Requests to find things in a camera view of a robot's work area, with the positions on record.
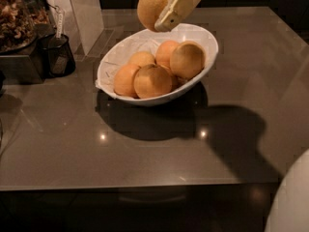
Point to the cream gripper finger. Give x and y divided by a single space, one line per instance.
174 13

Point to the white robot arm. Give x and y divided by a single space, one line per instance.
256 125

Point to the white paper bowl liner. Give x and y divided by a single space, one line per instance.
120 53

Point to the white oval bowl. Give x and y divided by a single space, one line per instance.
185 32

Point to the small hidden orange left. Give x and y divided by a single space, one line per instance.
141 58

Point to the clear acrylic sign stand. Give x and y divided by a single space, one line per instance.
83 22

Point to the white tag utensil in cup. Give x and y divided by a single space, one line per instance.
59 21

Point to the black mesh cup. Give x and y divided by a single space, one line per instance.
57 56

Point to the dark tray base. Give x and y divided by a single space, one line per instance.
24 66

